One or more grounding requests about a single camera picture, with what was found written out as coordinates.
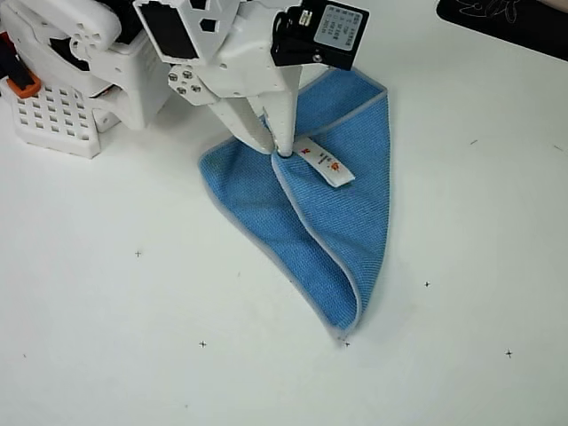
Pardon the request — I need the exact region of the black mat with drawing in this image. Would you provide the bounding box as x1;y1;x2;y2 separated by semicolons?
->
436;0;568;63

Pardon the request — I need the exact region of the blue microfibre cloth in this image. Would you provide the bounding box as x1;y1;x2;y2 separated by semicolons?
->
197;70;396;343

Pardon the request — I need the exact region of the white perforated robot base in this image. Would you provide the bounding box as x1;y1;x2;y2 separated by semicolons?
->
0;79;128;160

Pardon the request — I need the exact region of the black camera box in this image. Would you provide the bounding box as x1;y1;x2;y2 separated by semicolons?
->
270;0;371;72

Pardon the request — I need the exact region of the orange and black clamp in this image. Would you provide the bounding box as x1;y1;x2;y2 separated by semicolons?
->
0;33;41;99

